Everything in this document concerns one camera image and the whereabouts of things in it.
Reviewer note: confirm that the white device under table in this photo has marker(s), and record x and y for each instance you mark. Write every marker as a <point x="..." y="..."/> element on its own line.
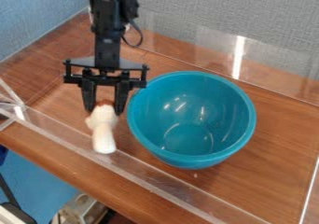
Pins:
<point x="82" y="210"/>

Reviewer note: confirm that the black stand leg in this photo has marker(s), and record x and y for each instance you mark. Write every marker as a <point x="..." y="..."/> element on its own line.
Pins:
<point x="11" y="212"/>

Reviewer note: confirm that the clear acrylic corner bracket left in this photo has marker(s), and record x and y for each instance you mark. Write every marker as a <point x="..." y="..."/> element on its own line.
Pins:
<point x="13" y="107"/>

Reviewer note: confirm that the blue plastic bowl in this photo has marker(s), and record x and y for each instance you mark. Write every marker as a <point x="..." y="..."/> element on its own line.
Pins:
<point x="193" y="118"/>

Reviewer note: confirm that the clear acrylic front barrier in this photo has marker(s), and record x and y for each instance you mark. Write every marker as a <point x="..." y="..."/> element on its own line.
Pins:
<point x="69" y="145"/>

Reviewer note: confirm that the clear acrylic back barrier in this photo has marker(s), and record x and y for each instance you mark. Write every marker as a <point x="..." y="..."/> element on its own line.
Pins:
<point x="287" y="71"/>

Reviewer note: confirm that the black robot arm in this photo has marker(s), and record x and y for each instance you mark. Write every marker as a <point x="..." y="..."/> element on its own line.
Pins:
<point x="114" y="20"/>

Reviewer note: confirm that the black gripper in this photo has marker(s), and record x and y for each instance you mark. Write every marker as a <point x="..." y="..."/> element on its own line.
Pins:
<point x="106" y="69"/>

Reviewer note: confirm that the clear acrylic barrier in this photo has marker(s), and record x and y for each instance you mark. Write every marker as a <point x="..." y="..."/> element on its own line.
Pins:
<point x="287" y="71"/>
<point x="69" y="145"/>

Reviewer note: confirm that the white plush mushroom brown cap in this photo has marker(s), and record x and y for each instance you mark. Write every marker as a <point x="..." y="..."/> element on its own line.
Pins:
<point x="101" y="122"/>

